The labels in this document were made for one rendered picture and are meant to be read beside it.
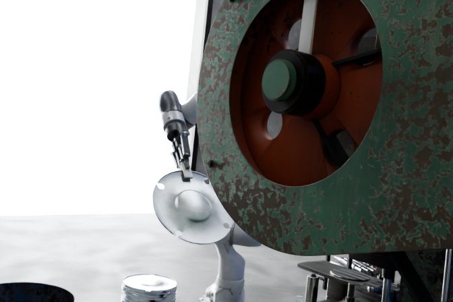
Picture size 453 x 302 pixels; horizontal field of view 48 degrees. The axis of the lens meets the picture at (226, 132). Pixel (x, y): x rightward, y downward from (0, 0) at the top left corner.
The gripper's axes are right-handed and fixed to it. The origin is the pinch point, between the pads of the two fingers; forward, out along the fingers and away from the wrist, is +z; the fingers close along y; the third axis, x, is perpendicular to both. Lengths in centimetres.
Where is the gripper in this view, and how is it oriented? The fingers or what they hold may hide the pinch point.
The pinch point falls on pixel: (186, 171)
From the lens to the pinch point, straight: 176.8
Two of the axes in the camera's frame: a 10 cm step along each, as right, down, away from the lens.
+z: 2.6, 7.4, -6.2
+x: 8.8, 0.9, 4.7
